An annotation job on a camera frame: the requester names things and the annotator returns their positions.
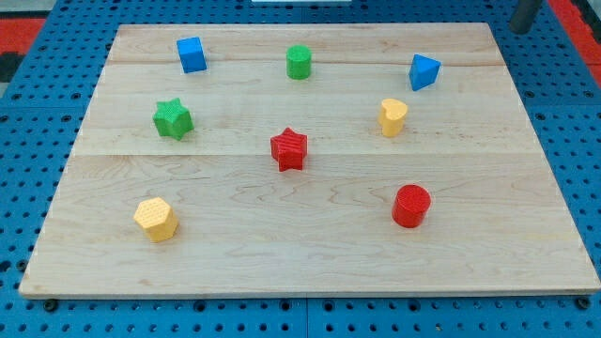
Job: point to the yellow heart block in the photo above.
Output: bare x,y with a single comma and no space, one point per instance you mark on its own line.
392,116

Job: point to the wooden board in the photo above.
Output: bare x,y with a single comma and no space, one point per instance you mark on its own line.
497,224

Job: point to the red star block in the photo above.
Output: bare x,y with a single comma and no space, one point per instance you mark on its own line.
289,149

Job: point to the red cylinder block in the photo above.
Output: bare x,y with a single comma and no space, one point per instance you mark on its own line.
410,205

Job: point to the green star block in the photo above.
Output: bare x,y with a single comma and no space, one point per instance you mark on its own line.
172,119

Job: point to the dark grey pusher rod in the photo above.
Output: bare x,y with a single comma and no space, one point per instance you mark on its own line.
523,16

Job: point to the blue cube block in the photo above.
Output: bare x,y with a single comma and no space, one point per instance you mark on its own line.
191,54

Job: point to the green cylinder block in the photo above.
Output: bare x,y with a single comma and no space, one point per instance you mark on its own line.
298,62

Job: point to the yellow hexagon block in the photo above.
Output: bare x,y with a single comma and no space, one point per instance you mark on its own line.
156,218

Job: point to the blue triangle block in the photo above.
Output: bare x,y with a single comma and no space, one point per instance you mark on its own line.
423,71

